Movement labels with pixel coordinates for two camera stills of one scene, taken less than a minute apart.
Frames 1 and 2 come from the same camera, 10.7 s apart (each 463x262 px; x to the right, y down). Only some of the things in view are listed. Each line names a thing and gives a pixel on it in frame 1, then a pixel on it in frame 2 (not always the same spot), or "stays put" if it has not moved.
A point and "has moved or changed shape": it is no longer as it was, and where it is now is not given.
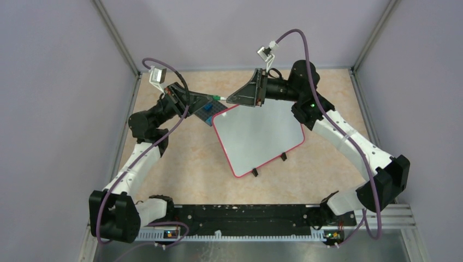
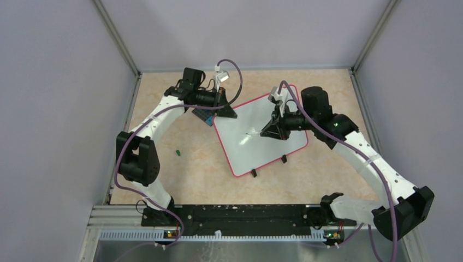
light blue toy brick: (209, 121) stays put
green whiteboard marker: (218, 97) has moved or changed shape
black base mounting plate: (259, 218) stays put
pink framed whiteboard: (250, 137) stays put
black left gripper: (177, 95) -> (227, 111)
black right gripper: (253, 93) -> (276, 127)
